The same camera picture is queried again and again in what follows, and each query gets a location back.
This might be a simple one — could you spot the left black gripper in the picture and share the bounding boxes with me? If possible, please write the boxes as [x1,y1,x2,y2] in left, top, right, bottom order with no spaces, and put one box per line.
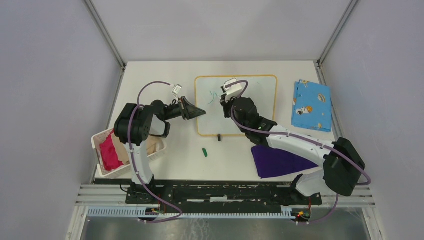
[163,96,206,121]

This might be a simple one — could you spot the yellow framed whiteboard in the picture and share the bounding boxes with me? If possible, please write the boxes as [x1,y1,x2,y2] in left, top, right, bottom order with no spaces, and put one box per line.
[194,74,278,137]

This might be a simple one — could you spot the green marker cap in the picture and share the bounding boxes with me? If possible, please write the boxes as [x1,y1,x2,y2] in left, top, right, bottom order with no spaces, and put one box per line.
[202,148,208,158]

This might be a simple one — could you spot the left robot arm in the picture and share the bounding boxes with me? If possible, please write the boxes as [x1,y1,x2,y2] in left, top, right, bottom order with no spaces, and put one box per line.
[113,96,206,204]

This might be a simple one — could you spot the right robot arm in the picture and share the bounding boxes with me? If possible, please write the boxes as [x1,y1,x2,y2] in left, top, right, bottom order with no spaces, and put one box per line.
[220,93,366,204]

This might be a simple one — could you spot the white plastic basket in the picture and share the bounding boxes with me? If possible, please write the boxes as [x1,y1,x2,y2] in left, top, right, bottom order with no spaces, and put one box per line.
[91,128,167,179]

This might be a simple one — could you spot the tan cloth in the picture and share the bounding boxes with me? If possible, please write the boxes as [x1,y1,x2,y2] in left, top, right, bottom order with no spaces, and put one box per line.
[110,131,164,166]

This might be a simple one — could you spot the purple cloth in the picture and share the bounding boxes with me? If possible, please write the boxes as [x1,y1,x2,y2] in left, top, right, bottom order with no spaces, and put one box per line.
[251,145,318,179]

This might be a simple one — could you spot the blue cartoon cloth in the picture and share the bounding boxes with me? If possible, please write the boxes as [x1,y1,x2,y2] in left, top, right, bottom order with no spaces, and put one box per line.
[291,79,332,133]

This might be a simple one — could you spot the red cloth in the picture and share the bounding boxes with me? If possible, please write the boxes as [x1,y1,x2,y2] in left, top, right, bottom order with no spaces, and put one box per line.
[99,131,124,171]

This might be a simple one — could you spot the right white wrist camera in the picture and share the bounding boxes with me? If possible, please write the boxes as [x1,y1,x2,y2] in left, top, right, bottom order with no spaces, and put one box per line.
[221,78,245,102]

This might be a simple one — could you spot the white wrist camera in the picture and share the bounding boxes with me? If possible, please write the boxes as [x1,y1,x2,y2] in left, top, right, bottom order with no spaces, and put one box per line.
[171,84,183,100]
[221,78,245,102]

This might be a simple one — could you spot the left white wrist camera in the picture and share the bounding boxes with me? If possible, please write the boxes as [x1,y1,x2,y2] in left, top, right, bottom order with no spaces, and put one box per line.
[171,84,183,100]

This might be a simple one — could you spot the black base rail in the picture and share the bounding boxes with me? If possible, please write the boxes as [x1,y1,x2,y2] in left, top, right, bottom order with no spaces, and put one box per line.
[125,180,323,214]

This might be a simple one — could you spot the white slotted cable duct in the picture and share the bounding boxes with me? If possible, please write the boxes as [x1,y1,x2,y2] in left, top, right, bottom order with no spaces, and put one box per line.
[87,206,295,220]

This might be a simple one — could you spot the right aluminium frame post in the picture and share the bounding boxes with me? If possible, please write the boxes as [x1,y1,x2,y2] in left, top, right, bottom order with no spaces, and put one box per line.
[316,0,360,67]

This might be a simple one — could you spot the aluminium frame post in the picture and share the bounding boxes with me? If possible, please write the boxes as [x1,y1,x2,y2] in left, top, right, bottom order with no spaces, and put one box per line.
[82,0,126,71]
[316,0,360,67]

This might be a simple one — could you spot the left aluminium frame post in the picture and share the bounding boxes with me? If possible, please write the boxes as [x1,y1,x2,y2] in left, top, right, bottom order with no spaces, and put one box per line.
[82,0,126,71]

